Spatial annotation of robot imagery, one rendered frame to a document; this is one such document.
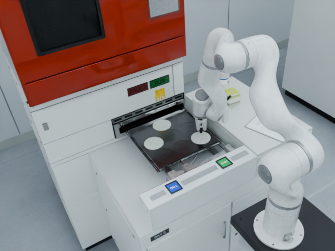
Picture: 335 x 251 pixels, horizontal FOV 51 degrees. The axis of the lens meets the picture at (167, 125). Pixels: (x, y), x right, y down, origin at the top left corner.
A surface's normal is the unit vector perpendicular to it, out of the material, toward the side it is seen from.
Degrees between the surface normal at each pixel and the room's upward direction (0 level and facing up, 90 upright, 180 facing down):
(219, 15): 90
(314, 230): 1
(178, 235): 90
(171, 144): 0
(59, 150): 90
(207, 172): 0
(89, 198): 90
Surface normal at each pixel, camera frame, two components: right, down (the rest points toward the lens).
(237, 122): -0.07, -0.79
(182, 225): 0.50, 0.50
